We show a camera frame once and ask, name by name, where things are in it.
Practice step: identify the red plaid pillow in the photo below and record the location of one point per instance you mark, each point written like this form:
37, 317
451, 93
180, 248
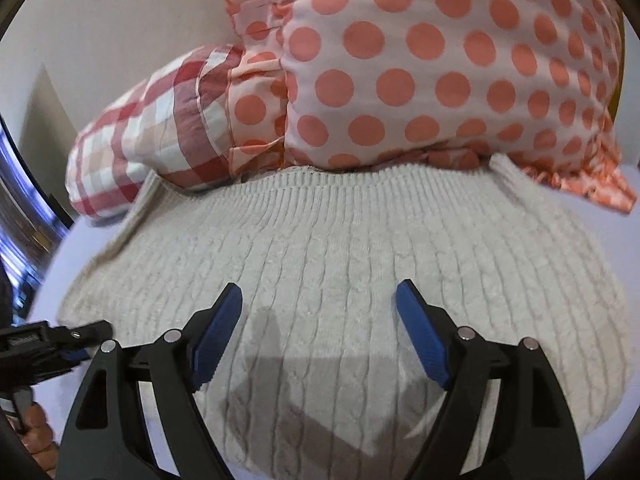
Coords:
150, 125

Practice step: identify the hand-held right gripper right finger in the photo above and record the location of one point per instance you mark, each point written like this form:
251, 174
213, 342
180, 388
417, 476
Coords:
425, 340

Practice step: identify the bed with lavender sheet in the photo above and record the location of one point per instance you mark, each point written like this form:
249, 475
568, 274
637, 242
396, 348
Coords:
607, 230

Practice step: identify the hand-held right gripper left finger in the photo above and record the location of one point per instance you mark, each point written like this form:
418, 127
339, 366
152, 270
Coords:
212, 340

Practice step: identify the person's left hand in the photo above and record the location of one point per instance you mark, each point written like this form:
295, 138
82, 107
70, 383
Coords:
36, 422

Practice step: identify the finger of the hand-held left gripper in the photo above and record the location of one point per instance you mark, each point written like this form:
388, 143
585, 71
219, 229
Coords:
82, 332
75, 358

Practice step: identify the pink polka dot pillow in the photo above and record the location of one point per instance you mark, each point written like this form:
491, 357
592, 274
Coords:
425, 60

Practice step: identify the flat television screen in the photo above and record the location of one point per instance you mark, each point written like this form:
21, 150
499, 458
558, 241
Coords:
25, 220

